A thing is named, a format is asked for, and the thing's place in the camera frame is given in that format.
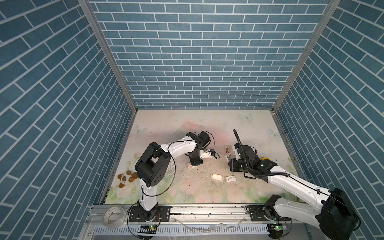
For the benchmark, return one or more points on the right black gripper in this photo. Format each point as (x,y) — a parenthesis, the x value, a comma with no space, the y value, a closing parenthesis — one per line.
(232,165)

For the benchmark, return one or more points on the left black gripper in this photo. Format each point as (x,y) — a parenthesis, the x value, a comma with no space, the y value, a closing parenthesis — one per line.
(197,163)

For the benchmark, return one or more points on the white staple box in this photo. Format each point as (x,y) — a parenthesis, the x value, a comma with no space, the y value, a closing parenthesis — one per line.
(230,179)

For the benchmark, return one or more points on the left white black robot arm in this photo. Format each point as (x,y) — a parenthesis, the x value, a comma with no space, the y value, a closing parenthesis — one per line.
(153,164)

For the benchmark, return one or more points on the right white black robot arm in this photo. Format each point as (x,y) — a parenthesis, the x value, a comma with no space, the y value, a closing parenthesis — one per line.
(331,211)

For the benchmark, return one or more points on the brown white mushroom toy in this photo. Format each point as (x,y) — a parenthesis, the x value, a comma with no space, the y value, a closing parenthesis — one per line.
(126,178)

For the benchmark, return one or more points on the clear tape roll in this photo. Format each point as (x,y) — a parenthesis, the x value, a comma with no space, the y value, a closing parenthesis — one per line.
(114,217)

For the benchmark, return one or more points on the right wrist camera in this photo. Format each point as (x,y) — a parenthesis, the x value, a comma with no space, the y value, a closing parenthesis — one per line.
(235,149)

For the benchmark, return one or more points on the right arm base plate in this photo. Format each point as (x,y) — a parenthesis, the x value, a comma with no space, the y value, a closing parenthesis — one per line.
(260,213)

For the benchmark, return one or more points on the aluminium front rail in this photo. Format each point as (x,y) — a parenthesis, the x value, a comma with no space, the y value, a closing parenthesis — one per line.
(222,214)

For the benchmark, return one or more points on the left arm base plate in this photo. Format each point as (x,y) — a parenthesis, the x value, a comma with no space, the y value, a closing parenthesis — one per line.
(139,215)

